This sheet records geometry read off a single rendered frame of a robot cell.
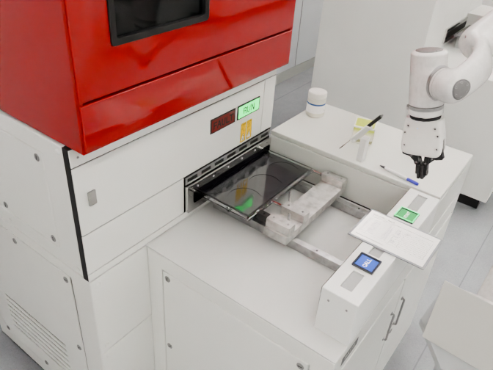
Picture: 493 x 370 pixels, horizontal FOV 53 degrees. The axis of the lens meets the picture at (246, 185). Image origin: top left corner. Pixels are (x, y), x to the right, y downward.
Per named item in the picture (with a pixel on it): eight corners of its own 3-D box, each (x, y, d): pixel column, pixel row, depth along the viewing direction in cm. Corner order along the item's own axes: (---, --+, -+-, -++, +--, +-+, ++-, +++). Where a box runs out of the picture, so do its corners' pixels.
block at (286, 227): (265, 225, 144) (266, 217, 143) (271, 219, 147) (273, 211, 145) (287, 237, 141) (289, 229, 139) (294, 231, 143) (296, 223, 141)
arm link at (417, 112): (401, 106, 122) (400, 117, 123) (437, 110, 117) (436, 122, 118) (414, 96, 128) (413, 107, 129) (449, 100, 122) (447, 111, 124)
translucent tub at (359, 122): (349, 142, 172) (353, 125, 168) (353, 133, 178) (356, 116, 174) (371, 147, 170) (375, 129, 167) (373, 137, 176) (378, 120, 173)
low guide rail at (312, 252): (213, 207, 160) (213, 199, 158) (216, 204, 161) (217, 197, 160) (350, 279, 136) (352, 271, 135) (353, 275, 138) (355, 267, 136)
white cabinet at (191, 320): (156, 407, 189) (145, 247, 143) (292, 272, 254) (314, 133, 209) (296, 526, 158) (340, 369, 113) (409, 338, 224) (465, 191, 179)
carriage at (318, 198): (263, 234, 145) (263, 226, 144) (323, 183, 170) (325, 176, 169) (285, 246, 142) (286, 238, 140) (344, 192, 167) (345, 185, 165)
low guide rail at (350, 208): (261, 174, 178) (261, 167, 177) (264, 172, 180) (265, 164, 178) (389, 233, 155) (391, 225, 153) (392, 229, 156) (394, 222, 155)
